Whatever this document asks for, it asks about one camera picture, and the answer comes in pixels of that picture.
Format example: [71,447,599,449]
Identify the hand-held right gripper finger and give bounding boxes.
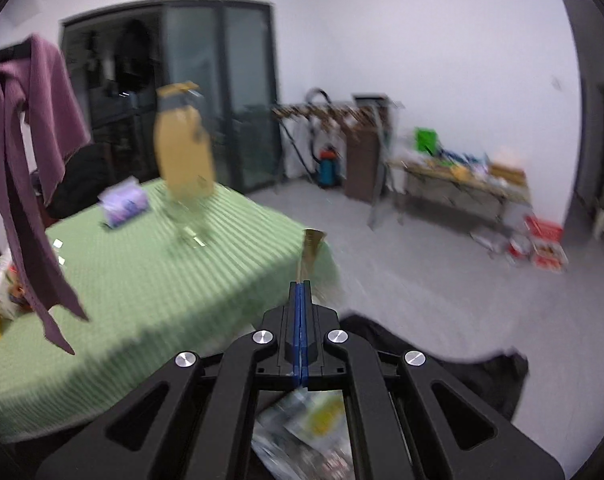
[36,282,303,480]
[302,282,565,480]

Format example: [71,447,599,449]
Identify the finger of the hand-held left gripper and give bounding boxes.
[0,45,32,65]

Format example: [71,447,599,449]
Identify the gold foil wrapper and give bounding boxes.
[296,228,327,284]

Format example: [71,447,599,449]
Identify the purple cloth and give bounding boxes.
[0,34,93,356]

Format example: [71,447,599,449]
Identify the yellow snack packet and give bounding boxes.
[306,399,343,437]

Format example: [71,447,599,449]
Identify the hanging clothes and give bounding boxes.
[82,19,155,101]

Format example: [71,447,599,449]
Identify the black jacket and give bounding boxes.
[46,142,113,218]

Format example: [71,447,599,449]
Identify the clear drinking glass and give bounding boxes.
[164,185,213,249]

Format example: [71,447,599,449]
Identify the blue vacuum cleaner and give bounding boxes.
[306,87,343,190]

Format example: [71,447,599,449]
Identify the brown cabinet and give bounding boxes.
[344,94,390,204]

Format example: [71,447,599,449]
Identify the purple tissue pack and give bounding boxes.
[98,177,150,231]

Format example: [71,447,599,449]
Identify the folding table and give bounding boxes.
[387,157,533,241]

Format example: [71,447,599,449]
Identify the yellow thermos jug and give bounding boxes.
[153,81,216,201]

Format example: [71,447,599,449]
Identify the white snack bag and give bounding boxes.
[0,255,27,321]

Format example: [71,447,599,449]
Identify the metal drying rack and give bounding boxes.
[271,99,407,231]

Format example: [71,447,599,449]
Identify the green bag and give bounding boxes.
[414,128,440,157]

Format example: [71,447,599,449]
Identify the white red bucket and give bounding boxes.
[507,235,533,262]

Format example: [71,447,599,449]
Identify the pile of packets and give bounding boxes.
[407,147,493,181]

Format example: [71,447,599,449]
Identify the sliding glass door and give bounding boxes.
[59,0,283,196]

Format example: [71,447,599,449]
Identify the red carton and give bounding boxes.
[532,242,569,273]

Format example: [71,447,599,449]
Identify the cardboard box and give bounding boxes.
[489,160,528,186]

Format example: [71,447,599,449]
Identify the red crates on floor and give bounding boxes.
[524,215,565,246]

